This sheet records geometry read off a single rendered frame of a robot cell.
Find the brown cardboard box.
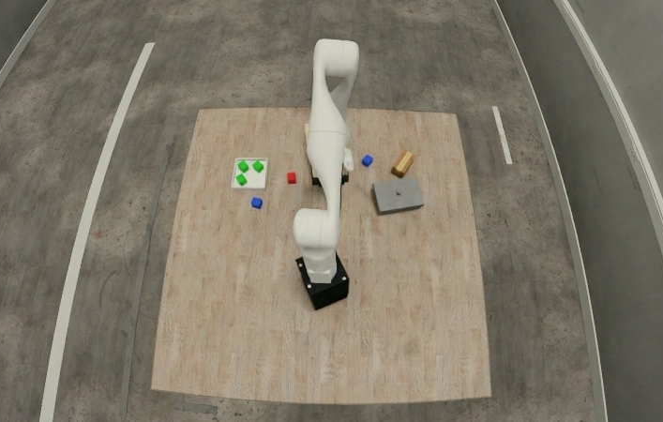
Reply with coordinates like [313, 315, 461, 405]
[391, 149, 415, 179]

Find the blue block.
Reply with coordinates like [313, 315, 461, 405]
[251, 197, 263, 209]
[362, 155, 373, 168]

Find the green block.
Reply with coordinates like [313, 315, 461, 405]
[252, 160, 264, 173]
[236, 173, 248, 187]
[238, 160, 249, 173]

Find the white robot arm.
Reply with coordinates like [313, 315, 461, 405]
[294, 39, 359, 283]

